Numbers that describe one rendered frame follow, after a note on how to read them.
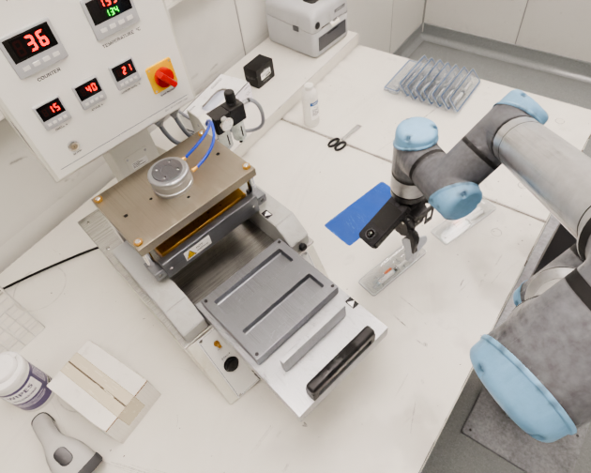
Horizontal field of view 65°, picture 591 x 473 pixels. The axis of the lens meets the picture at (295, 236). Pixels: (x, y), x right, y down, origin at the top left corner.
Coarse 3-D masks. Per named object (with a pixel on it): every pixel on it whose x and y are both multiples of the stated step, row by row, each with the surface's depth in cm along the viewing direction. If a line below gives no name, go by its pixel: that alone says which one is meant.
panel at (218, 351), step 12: (312, 264) 102; (204, 336) 90; (216, 336) 92; (204, 348) 91; (216, 348) 92; (228, 348) 94; (216, 360) 93; (240, 360) 97; (228, 372) 96; (240, 372) 97; (252, 372) 99; (228, 384) 96; (240, 384) 98; (252, 384) 100; (240, 396) 99
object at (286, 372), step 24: (216, 288) 91; (336, 312) 81; (360, 312) 85; (312, 336) 79; (336, 336) 82; (384, 336) 84; (288, 360) 77; (312, 360) 80; (360, 360) 82; (288, 384) 78; (336, 384) 79; (288, 408) 78; (312, 408) 77
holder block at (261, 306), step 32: (256, 256) 91; (288, 256) 91; (224, 288) 88; (256, 288) 89; (288, 288) 86; (320, 288) 87; (224, 320) 84; (256, 320) 84; (288, 320) 82; (256, 352) 79
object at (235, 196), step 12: (240, 192) 93; (216, 204) 92; (228, 204) 92; (204, 216) 91; (216, 216) 91; (192, 228) 89; (168, 240) 88; (180, 240) 88; (156, 252) 91; (168, 252) 87
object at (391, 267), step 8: (400, 248) 116; (392, 256) 115; (400, 256) 114; (384, 264) 114; (392, 264) 113; (400, 264) 113; (408, 264) 113; (368, 272) 113; (376, 272) 112; (384, 272) 112; (392, 272) 112; (400, 272) 112; (360, 280) 112; (368, 280) 111; (376, 280) 111; (384, 280) 111; (368, 288) 110; (376, 288) 110
